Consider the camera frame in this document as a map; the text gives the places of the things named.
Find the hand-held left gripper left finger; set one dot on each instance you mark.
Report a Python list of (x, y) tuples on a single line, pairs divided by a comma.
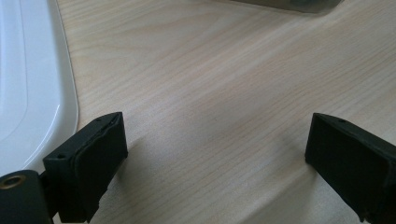
[(90, 168)]

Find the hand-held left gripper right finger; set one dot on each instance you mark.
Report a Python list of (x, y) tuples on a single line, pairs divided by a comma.
[(351, 165)]

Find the white box lid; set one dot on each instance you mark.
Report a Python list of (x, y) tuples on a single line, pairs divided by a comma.
[(31, 77)]

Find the translucent brown storage box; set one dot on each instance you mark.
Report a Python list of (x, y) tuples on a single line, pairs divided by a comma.
[(295, 4)]

